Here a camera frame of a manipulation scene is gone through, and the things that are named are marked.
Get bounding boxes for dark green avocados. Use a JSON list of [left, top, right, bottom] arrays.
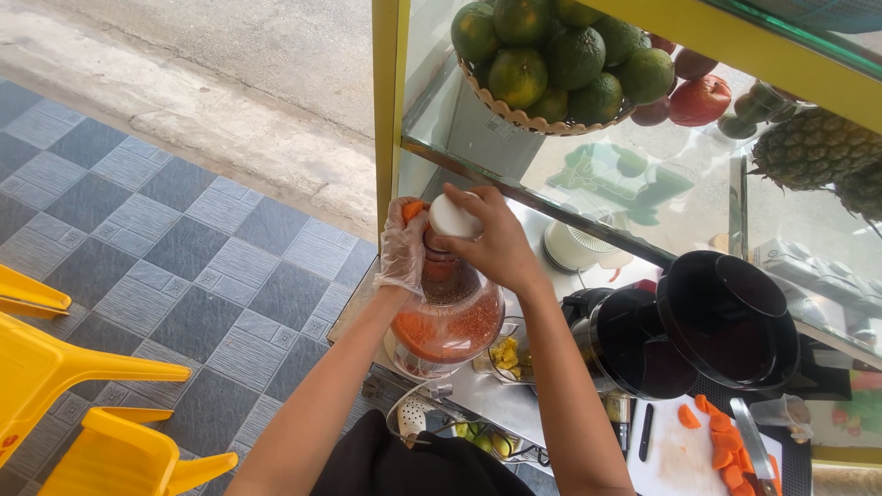
[[717, 80, 800, 141]]

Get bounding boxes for person's left hand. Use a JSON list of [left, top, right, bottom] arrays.
[[374, 196, 432, 299]]

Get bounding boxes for clear jug with yellow pulp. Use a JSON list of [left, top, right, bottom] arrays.
[[473, 318, 536, 385]]

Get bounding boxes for black slim peeler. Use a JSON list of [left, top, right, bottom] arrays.
[[638, 403, 655, 463]]

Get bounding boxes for white citrus juicer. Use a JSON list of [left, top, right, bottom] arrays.
[[542, 212, 635, 274]]

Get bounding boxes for clear juicer with orange pulp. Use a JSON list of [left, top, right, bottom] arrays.
[[389, 229, 507, 380]]

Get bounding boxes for steel kitchen knife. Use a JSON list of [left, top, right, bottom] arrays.
[[729, 397, 780, 483]]

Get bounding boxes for wire rack with limes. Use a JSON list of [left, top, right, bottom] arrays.
[[384, 381, 554, 471]]

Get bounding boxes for heap of cut carrot chunks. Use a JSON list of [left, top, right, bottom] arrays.
[[677, 394, 782, 496]]

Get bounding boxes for white juicer pusher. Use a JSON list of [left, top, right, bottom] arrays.
[[428, 192, 485, 241]]

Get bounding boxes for black juicer machine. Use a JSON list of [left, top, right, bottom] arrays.
[[561, 284, 700, 402]]

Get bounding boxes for glass shelf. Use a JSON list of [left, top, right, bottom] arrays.
[[401, 51, 882, 345]]

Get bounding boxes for person's black apron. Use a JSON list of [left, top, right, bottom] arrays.
[[309, 409, 536, 496]]

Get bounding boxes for pile of green oranges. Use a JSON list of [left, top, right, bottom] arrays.
[[451, 0, 676, 126]]

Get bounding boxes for person's right hand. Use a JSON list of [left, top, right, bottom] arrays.
[[433, 183, 554, 298]]

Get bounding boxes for yellow plastic chair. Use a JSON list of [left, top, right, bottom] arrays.
[[0, 311, 193, 469], [0, 265, 73, 321], [38, 406, 239, 496]]

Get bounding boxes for pineapple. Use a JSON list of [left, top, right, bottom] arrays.
[[834, 158, 882, 238], [749, 107, 882, 192]]

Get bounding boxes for woven fruit basket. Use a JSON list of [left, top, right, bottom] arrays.
[[456, 55, 636, 136]]

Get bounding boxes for yellow cart frame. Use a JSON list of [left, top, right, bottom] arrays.
[[371, 0, 882, 242]]

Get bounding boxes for white cutting board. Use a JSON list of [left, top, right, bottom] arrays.
[[626, 395, 784, 496]]

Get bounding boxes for clear plastic cup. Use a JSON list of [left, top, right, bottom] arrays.
[[749, 393, 815, 443]]

